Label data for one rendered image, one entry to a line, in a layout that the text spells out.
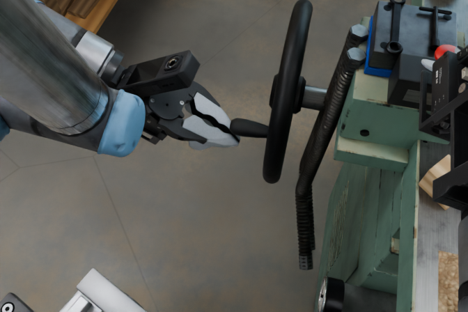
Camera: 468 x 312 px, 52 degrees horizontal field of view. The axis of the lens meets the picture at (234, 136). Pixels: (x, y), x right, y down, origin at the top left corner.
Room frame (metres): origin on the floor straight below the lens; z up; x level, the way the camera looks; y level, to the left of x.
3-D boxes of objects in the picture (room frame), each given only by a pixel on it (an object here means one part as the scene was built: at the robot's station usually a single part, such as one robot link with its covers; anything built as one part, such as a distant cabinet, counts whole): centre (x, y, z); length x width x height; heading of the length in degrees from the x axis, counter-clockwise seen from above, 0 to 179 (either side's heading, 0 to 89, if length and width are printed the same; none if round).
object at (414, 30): (0.38, -0.22, 0.99); 0.13 x 0.11 x 0.06; 167
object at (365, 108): (0.39, -0.22, 0.91); 0.15 x 0.14 x 0.09; 167
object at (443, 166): (0.24, -0.25, 0.92); 0.04 x 0.04 x 0.04; 37
